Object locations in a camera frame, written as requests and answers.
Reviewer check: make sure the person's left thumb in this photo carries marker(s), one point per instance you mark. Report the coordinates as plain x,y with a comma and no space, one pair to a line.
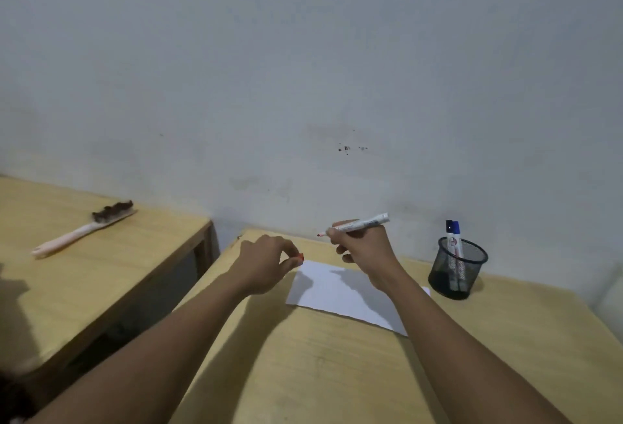
290,265

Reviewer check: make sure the person's right fingers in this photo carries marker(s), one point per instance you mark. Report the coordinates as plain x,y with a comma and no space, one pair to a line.
340,241

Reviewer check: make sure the light wooden desk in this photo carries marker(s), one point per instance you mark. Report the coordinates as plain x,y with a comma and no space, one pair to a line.
511,355

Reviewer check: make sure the small wooden side table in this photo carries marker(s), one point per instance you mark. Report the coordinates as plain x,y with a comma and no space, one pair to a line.
73,282

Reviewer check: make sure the black-capped white marker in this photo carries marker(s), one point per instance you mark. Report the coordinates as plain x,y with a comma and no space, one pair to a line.
448,226

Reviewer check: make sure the person's right forearm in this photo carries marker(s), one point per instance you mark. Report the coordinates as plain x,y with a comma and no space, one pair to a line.
457,365

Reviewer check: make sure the black mesh pen holder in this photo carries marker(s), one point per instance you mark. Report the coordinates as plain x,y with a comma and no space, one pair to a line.
457,277

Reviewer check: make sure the person's left hand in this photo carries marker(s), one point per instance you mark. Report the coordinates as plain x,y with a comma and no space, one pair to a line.
258,263

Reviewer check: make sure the person's left forearm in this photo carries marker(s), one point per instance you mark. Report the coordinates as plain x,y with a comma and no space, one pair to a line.
146,365

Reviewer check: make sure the person's right hand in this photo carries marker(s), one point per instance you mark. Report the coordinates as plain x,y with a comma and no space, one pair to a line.
370,253

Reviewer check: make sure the white marker with red tip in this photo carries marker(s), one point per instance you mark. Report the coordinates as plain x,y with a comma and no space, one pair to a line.
370,222

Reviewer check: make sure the white paper sheet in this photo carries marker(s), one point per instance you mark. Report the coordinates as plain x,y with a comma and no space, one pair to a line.
331,292

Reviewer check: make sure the blue-capped white marker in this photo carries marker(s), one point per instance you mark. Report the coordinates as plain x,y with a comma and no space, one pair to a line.
456,231

